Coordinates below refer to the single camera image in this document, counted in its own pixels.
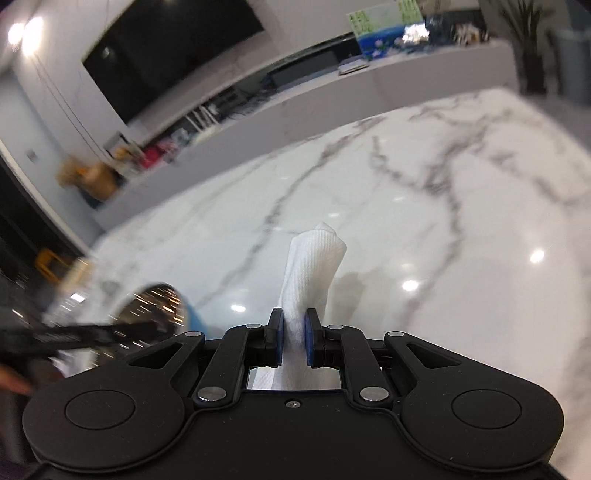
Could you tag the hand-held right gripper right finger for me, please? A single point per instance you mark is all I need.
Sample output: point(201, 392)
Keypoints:
point(310, 340)

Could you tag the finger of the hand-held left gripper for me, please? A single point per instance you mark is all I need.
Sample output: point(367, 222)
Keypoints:
point(124, 333)

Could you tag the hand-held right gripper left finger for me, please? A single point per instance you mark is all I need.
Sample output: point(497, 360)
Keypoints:
point(277, 338)

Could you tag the steel bowl with blue outside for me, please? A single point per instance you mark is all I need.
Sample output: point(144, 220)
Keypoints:
point(154, 300)

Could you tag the white paper tissue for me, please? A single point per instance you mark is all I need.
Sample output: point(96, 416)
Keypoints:
point(314, 263)

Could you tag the person's left hand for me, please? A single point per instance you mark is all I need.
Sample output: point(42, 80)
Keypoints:
point(14, 381)

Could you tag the orange brown bundle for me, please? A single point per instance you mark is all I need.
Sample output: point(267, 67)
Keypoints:
point(90, 177)

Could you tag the red pink object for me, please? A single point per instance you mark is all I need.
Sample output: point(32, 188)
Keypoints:
point(154, 154)

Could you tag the white router with antennas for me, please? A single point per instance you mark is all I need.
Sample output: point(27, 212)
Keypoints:
point(205, 120)

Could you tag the white marble media console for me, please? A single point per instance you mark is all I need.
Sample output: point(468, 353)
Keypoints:
point(323, 101)

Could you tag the dark grey console box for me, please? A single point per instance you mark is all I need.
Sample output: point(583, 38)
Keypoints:
point(302, 67)

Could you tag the flat white set-top device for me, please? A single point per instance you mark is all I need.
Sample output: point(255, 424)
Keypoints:
point(353, 67)

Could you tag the water lily painting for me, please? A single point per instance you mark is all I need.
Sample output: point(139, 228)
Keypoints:
point(383, 32)

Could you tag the dark glass vase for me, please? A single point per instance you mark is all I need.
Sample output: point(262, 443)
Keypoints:
point(439, 31)

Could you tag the panda figurines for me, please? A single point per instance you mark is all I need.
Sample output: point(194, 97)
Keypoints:
point(471, 34)

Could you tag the potted plant in black pot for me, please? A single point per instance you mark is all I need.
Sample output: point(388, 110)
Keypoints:
point(533, 74)

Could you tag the grey metal trash can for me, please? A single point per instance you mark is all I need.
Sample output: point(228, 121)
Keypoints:
point(572, 60)

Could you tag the black wall television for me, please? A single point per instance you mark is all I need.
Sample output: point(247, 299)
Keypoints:
point(175, 50)

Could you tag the bright wall lamp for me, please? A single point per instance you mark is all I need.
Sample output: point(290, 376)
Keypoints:
point(23, 30)

